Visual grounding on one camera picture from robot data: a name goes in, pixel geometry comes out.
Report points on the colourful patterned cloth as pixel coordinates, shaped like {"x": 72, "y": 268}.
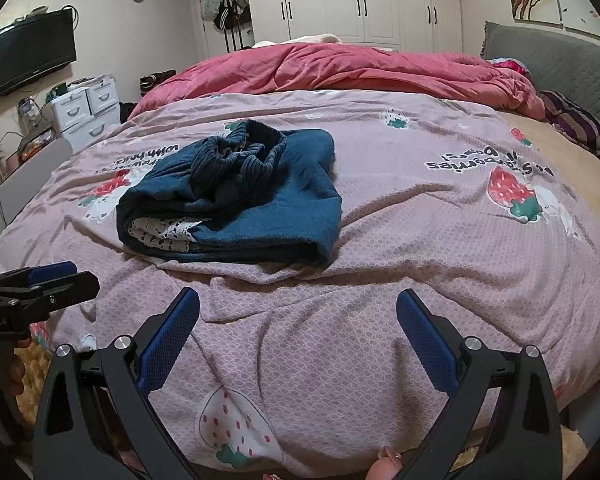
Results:
{"x": 510, "y": 66}

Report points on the person's left hand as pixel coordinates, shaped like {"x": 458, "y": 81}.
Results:
{"x": 19, "y": 375}

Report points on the clear plastic container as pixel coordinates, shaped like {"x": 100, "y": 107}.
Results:
{"x": 0, "y": 160}

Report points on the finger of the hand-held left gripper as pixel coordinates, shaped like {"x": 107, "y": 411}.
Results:
{"x": 52, "y": 272}
{"x": 70, "y": 290}

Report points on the blue pants with lace trim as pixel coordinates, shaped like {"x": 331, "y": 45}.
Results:
{"x": 290, "y": 210}

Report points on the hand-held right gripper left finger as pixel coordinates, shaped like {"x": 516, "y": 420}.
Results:
{"x": 170, "y": 335}

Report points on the red duvet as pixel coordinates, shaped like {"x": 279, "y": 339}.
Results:
{"x": 330, "y": 70}

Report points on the grey padded bed panel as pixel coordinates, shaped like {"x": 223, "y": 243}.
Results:
{"x": 35, "y": 170}

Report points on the white plastic drawer chest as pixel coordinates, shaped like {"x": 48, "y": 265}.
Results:
{"x": 85, "y": 115}

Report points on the black wall television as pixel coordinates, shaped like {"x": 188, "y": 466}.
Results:
{"x": 30, "y": 55}

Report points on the cream fluffy cloth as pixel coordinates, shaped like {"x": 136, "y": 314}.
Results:
{"x": 310, "y": 39}

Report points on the beige bed sheet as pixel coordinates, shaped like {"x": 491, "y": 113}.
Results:
{"x": 580, "y": 185}

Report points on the grey hanging bag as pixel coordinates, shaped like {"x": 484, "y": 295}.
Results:
{"x": 211, "y": 7}

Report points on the purple striped pillow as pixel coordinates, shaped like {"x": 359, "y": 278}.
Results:
{"x": 575, "y": 120}

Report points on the grey quilted headboard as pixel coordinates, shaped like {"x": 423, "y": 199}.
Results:
{"x": 555, "y": 65}

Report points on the pink strawberry printed blanket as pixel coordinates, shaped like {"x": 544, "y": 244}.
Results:
{"x": 380, "y": 270}

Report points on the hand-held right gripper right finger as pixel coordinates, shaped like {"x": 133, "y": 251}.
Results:
{"x": 425, "y": 340}

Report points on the beige fluffy fleece garment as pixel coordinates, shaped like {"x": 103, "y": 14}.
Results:
{"x": 32, "y": 400}

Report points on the black striped hanging bag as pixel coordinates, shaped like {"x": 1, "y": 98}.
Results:
{"x": 235, "y": 15}

